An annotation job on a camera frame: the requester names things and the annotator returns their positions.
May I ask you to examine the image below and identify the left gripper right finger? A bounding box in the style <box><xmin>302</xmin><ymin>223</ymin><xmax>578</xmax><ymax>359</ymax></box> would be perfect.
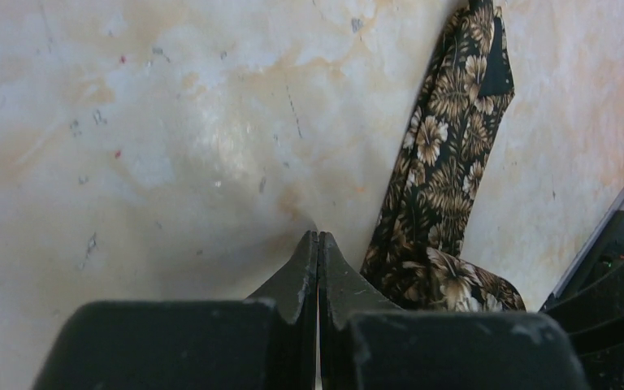
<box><xmin>318</xmin><ymin>232</ymin><xmax>589</xmax><ymax>389</ymax></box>

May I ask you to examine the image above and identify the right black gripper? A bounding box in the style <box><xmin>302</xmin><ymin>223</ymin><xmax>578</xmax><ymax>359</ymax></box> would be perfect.
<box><xmin>541</xmin><ymin>210</ymin><xmax>624</xmax><ymax>389</ymax></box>

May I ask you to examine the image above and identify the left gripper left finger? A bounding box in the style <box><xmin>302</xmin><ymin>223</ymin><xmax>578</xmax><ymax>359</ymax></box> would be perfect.
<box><xmin>33</xmin><ymin>232</ymin><xmax>319</xmax><ymax>389</ymax></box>

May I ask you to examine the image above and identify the brown floral patterned tie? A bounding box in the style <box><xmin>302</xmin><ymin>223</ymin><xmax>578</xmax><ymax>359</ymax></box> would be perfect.
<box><xmin>360</xmin><ymin>1</ymin><xmax>525</xmax><ymax>312</ymax></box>

